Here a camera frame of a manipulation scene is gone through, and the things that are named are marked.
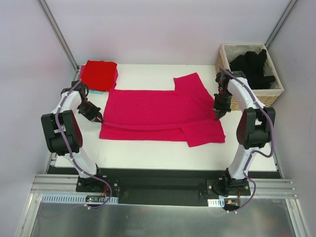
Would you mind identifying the magenta t shirt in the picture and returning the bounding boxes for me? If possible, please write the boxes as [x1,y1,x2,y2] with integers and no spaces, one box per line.
[99,73,226,147]

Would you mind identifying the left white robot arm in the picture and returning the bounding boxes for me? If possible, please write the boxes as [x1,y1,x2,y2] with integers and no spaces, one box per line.
[41,79,108,193]

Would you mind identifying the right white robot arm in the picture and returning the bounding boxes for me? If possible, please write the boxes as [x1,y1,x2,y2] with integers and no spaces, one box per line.
[212,69,276,197]

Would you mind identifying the folded teal t shirt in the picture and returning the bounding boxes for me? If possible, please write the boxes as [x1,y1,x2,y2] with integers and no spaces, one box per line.
[86,89,104,95]

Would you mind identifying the folded red t shirt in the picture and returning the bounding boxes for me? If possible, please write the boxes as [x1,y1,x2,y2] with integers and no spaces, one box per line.
[81,60,117,92]

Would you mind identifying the black clothes in basket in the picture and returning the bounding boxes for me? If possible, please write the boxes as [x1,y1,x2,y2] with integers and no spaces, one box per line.
[229,49,276,89]

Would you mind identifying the wicker basket with liner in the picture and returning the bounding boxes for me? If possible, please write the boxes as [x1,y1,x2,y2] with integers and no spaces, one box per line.
[215,43,284,112]

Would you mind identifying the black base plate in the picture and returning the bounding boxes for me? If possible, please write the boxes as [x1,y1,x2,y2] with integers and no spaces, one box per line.
[76,168,250,206]

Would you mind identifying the left aluminium frame post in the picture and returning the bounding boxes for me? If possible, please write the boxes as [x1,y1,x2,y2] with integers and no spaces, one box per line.
[37,0,79,72]

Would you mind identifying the aluminium frame post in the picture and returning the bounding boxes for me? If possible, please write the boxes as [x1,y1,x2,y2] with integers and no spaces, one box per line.
[264,0,299,49]
[37,0,79,72]

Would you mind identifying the right slotted cable duct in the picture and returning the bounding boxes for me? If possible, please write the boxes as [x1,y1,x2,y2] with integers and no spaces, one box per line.
[207,198,239,207]

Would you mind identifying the slotted cable duct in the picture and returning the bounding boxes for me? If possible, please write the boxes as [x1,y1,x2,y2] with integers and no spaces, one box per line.
[41,194,108,205]
[207,198,239,207]

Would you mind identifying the aluminium front rail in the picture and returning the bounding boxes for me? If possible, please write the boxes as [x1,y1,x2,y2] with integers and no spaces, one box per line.
[31,174,298,199]

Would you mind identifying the left slotted cable duct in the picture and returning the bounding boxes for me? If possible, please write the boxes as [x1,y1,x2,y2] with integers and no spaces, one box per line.
[41,194,108,205]

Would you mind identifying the right aluminium frame post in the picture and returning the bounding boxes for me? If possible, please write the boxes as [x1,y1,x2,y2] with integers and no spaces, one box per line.
[264,0,299,49]

